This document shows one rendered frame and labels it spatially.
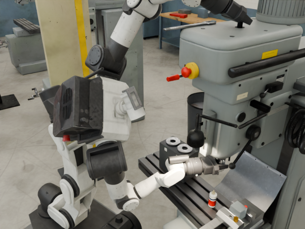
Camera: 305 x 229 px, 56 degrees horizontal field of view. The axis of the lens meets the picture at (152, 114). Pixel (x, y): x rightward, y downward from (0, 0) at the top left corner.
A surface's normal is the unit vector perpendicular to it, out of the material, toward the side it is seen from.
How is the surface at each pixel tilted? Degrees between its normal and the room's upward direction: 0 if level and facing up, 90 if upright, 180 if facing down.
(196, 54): 90
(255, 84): 90
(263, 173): 63
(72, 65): 90
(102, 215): 0
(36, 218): 0
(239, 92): 90
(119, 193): 103
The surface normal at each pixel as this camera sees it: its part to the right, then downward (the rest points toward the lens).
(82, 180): 0.78, 0.16
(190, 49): -0.83, 0.26
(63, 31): 0.55, 0.40
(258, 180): -0.74, -0.17
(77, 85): 0.72, -0.19
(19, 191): 0.00, -0.88
